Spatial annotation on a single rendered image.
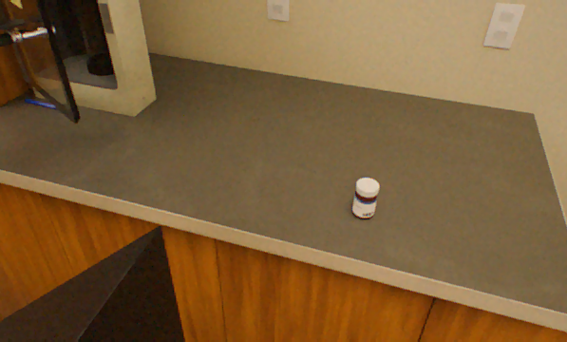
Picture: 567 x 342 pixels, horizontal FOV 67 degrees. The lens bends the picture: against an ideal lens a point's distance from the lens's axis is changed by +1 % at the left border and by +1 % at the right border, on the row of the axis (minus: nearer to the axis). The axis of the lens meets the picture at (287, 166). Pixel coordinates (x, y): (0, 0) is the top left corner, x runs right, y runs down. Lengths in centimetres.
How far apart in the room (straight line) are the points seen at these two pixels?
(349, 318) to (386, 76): 75
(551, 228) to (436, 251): 25
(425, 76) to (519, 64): 25
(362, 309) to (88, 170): 67
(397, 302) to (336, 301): 13
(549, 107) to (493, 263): 68
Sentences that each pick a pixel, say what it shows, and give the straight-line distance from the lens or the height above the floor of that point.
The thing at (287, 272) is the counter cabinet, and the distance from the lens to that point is 92.
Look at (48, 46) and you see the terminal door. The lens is 106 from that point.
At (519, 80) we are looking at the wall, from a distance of 139.
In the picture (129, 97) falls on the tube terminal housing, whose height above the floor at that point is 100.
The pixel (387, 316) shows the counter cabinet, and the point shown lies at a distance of 95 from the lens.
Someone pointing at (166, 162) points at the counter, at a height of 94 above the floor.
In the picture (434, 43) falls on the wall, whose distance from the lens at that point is 133.
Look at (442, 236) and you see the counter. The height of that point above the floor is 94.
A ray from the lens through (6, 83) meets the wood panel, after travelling 143.
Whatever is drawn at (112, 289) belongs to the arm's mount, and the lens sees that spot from 34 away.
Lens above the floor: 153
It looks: 37 degrees down
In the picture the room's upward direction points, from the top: 2 degrees clockwise
